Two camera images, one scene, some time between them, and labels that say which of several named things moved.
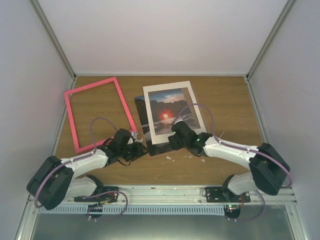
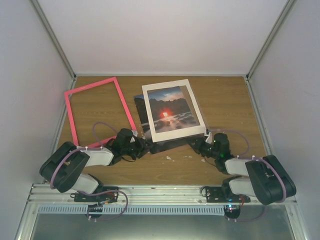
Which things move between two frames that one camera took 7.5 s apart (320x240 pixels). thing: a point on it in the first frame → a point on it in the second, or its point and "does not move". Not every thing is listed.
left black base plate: (109, 197) does not move
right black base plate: (222, 194) does not move
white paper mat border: (163, 138) does not move
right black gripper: (173, 143) → (197, 146)
